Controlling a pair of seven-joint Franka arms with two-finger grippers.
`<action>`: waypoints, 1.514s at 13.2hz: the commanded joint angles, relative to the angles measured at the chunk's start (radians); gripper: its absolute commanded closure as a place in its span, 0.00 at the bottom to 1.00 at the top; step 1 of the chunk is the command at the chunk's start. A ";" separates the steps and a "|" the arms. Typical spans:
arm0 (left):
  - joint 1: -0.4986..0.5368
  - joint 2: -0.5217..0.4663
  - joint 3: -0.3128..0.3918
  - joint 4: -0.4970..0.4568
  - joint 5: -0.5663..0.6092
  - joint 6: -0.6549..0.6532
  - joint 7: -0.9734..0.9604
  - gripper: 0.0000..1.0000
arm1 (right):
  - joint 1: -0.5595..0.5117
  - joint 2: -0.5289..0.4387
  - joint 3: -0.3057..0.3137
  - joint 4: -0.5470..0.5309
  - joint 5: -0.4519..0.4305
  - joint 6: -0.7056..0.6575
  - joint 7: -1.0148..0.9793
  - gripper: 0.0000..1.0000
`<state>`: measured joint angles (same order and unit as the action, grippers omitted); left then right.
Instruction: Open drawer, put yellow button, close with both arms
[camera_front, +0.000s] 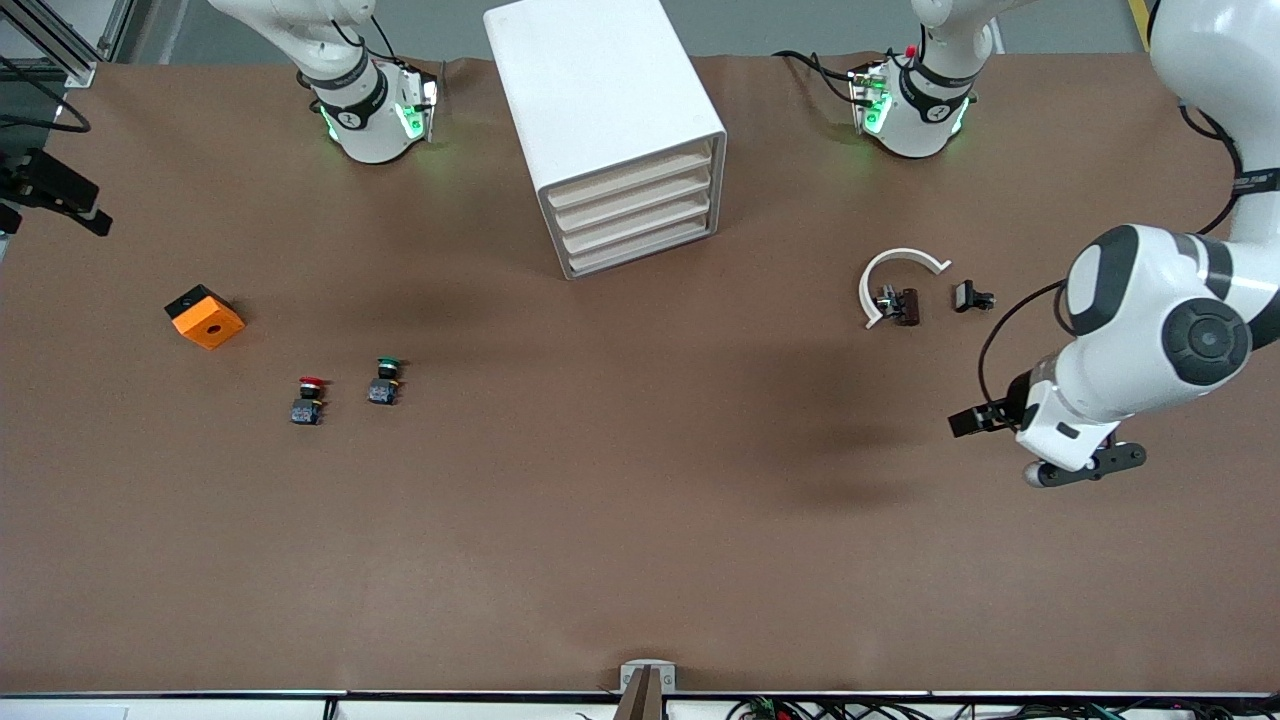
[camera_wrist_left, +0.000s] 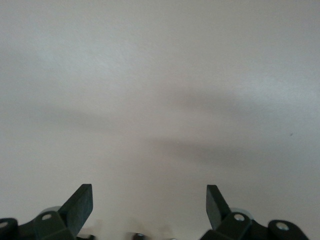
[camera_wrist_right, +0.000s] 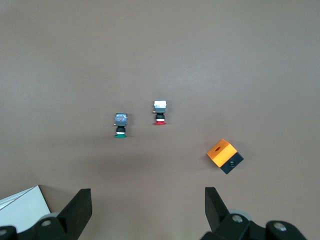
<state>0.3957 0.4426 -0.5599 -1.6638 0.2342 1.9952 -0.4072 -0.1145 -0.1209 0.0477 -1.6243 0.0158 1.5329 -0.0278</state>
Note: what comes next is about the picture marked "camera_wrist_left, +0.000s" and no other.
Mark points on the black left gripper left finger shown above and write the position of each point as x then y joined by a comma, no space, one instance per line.
77,212

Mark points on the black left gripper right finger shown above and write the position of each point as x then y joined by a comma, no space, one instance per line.
217,212

